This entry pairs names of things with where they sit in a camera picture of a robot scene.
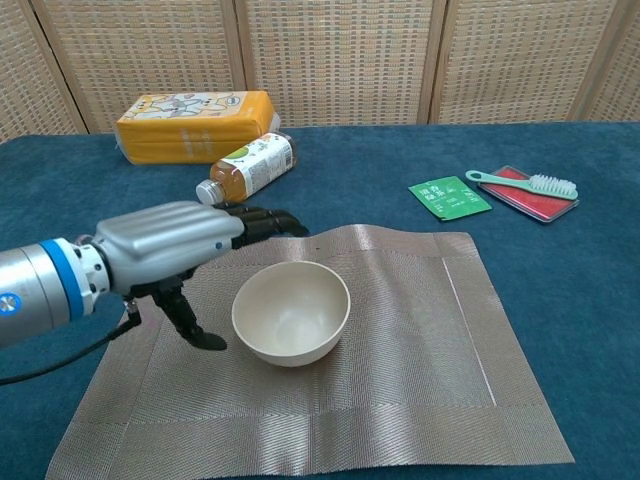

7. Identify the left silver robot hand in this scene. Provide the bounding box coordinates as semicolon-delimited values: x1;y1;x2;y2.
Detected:
92;200;311;351

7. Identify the white round bowl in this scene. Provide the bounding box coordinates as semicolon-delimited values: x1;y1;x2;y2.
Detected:
230;260;351;369

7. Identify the brown woven placemat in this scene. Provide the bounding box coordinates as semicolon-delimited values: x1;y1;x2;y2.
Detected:
44;223;576;480

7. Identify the yellow cartoon tissue pack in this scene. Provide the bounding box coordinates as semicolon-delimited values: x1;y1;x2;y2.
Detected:
114;89;280;166

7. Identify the tea bottle with white label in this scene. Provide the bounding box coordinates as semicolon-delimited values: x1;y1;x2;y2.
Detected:
195;130;300;207

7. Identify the woven folding screen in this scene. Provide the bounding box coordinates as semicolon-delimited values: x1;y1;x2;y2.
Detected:
0;0;640;146

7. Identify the green tea sachet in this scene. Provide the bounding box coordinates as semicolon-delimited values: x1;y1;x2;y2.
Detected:
407;175;494;225

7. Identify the mint green brush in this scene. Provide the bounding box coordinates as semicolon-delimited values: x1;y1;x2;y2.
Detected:
464;168;579;203

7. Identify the red clear flat case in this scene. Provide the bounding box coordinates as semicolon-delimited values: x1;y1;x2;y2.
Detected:
477;164;582;224

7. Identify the teal table cover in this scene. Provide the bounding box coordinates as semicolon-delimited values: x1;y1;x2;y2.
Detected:
0;121;640;480

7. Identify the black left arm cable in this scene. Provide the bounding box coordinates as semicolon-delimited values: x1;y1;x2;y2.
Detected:
0;298;144;386

